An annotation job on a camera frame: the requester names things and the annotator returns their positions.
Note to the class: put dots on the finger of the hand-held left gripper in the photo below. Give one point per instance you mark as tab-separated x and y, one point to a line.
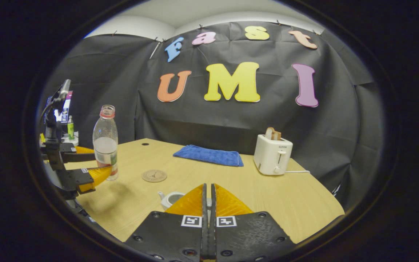
80	180
80	157

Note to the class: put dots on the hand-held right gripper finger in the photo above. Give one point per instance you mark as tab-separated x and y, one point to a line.
213	203
204	203

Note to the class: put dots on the clear plastic water bottle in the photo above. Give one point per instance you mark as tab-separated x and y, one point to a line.
104	145

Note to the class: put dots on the white floral teacup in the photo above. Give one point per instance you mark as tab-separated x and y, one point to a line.
173	199

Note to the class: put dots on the round brown coaster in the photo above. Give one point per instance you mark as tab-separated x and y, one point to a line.
154	176

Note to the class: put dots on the green bottle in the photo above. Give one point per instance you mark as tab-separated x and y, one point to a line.
71	131

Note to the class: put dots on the white desk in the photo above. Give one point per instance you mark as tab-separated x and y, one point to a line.
72	142

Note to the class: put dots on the computer monitor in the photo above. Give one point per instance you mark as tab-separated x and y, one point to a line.
67	109

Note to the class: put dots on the blue folded towel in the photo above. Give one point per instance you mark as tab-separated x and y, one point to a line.
209	155

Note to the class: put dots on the white toaster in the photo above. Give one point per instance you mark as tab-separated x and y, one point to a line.
271	156

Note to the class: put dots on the black backdrop cloth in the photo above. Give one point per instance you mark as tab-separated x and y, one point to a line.
231	120

